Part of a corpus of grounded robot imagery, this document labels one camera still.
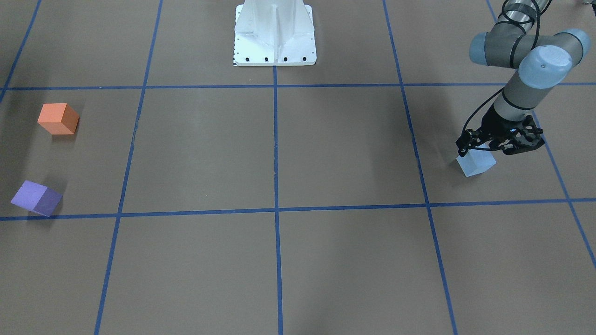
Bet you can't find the light blue foam block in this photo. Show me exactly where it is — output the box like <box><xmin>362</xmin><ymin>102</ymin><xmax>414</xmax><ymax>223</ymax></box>
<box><xmin>456</xmin><ymin>143</ymin><xmax>497</xmax><ymax>177</ymax></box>

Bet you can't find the purple foam block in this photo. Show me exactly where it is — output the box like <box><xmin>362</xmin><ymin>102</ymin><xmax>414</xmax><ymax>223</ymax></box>
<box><xmin>10</xmin><ymin>180</ymin><xmax>62</xmax><ymax>217</ymax></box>

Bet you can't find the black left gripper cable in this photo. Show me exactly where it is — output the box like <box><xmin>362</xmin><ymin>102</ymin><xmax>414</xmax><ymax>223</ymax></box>
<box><xmin>461</xmin><ymin>0</ymin><xmax>541</xmax><ymax>140</ymax></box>

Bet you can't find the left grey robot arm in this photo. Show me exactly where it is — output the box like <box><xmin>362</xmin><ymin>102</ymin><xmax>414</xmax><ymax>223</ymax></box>
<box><xmin>456</xmin><ymin>0</ymin><xmax>592</xmax><ymax>157</ymax></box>

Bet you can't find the orange foam block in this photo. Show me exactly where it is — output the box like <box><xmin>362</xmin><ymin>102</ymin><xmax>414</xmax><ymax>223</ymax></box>
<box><xmin>37</xmin><ymin>103</ymin><xmax>80</xmax><ymax>135</ymax></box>

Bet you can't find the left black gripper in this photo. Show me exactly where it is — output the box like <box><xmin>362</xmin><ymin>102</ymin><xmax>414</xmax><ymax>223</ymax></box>
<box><xmin>456</xmin><ymin>106</ymin><xmax>545</xmax><ymax>157</ymax></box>

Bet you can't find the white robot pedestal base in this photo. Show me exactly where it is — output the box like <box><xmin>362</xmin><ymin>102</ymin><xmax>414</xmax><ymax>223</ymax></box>
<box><xmin>233</xmin><ymin>0</ymin><xmax>317</xmax><ymax>67</ymax></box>

